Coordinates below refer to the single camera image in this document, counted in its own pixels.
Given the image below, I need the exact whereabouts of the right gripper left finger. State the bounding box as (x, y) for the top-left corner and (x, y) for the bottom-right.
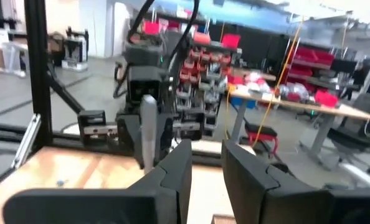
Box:
(2, 139), (193, 224)

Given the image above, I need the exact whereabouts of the parts bin rack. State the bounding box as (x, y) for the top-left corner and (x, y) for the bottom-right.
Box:
(172, 30), (244, 139)

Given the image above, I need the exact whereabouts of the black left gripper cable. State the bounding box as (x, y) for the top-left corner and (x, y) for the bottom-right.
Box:
(168, 0), (201, 73)

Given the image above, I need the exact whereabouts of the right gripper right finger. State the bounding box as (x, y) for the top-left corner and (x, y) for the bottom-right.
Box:
(221, 139), (370, 224)

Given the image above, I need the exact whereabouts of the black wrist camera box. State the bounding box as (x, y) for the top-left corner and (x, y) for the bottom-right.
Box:
(126, 66), (163, 104)

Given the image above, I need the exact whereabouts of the red cart with black top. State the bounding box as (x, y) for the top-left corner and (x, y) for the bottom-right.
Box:
(244, 122), (280, 158)

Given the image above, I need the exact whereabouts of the white floor machine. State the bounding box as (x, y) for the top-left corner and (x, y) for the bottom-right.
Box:
(61, 27), (90, 72)

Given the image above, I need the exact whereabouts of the silver marker pen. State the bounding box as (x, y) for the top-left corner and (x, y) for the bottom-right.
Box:
(140, 94), (159, 174)

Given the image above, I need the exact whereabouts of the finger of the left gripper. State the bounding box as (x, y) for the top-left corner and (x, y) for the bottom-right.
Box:
(116, 114), (143, 169)
(157, 113), (175, 164)

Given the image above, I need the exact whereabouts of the grey office chair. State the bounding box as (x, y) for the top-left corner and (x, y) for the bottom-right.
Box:
(299, 93), (370, 188)

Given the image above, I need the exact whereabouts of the red bin shelf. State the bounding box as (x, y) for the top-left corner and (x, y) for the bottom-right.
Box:
(281, 46), (337, 95)

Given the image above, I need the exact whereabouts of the wooden top desk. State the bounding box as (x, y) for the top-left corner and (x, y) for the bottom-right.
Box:
(229, 86), (370, 172)

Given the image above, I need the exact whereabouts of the silver frame bracket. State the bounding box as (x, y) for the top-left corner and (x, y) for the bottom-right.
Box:
(11, 113), (43, 170)

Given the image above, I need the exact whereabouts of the yellow hose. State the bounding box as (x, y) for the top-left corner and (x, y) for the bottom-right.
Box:
(252, 17), (305, 147)

